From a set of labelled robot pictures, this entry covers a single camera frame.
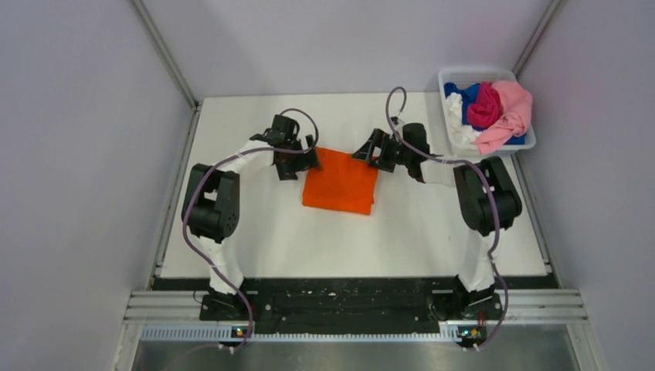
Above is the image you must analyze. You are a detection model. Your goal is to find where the aluminium frame rail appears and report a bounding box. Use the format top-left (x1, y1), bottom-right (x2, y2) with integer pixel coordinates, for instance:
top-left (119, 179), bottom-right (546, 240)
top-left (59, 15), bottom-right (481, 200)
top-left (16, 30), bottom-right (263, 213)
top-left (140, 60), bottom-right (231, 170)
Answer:
top-left (112, 289), bottom-right (606, 370)

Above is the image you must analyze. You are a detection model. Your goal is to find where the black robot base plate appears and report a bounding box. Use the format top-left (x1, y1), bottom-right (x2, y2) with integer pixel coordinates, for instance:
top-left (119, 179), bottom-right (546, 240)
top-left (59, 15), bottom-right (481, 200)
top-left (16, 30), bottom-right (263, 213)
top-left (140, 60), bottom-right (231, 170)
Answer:
top-left (151, 274), bottom-right (558, 336)

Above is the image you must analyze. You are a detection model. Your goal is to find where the white t shirt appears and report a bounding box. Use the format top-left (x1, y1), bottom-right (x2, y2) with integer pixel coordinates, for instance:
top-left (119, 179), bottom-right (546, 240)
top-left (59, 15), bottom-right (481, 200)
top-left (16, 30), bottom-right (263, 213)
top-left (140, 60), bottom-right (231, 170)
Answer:
top-left (444, 93), bottom-right (480, 145)

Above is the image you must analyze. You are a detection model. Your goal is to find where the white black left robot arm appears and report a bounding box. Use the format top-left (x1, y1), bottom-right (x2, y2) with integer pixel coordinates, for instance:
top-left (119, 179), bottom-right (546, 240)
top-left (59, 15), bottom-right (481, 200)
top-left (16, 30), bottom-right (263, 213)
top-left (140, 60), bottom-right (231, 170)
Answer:
top-left (181, 110), bottom-right (320, 320)

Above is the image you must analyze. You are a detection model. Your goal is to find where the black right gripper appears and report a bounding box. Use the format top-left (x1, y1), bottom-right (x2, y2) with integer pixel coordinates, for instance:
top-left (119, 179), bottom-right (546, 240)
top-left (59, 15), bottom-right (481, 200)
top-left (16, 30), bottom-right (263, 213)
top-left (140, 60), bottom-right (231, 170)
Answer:
top-left (352, 128), bottom-right (412, 173)

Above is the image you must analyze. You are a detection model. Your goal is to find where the white plastic laundry basket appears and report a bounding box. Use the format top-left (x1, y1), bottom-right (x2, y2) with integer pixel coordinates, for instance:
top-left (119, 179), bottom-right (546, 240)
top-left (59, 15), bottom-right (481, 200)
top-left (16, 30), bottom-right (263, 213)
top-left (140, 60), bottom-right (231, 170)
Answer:
top-left (438, 66), bottom-right (536, 156)

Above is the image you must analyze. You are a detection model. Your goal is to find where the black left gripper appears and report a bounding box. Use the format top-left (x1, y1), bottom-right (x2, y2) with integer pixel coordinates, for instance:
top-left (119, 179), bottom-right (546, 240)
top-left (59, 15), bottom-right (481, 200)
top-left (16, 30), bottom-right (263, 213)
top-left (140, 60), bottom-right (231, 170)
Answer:
top-left (277, 134), bottom-right (321, 180)

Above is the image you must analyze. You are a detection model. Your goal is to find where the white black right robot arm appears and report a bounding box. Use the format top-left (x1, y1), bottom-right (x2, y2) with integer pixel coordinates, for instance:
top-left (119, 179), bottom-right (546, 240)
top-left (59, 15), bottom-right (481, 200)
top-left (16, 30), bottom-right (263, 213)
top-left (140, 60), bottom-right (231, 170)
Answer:
top-left (352, 123), bottom-right (523, 321)

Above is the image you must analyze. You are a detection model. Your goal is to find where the pink t shirt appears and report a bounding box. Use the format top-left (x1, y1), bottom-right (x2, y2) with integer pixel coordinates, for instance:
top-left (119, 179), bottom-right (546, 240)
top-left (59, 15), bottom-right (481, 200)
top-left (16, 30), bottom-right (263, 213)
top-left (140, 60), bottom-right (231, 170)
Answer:
top-left (473, 80), bottom-right (533, 155)

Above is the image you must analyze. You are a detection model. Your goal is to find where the magenta t shirt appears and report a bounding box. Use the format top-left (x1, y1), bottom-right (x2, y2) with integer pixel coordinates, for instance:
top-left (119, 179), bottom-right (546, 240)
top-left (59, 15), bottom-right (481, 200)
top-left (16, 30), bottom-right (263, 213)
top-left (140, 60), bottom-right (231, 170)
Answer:
top-left (467, 82), bottom-right (502, 131)

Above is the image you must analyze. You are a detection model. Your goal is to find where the orange t shirt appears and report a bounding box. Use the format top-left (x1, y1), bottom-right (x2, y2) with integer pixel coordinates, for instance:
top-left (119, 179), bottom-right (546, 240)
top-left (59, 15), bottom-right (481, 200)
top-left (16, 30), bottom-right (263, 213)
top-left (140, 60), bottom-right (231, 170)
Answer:
top-left (302, 148), bottom-right (378, 216)

